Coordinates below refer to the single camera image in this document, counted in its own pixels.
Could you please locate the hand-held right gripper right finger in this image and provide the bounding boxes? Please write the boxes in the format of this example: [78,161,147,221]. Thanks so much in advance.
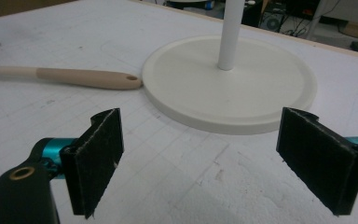
[275,106,358,217]

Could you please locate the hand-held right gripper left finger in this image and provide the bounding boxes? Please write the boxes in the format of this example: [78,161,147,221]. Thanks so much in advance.
[59,107,125,219]

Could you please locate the white round-base stand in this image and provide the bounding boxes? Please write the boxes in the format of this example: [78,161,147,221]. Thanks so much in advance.
[142,0,319,136]

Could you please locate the white metal stand leg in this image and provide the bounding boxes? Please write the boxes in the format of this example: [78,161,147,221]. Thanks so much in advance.
[306,0,335,41]

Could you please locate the black computer case with fan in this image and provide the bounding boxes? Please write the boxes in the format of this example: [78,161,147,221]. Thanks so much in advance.
[258,3,286,33]

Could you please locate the wooden spoon handle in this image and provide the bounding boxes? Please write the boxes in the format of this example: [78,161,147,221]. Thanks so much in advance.
[0,65,144,91]

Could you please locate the black cables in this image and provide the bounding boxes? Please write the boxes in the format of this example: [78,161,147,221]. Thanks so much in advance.
[282,15,312,38]

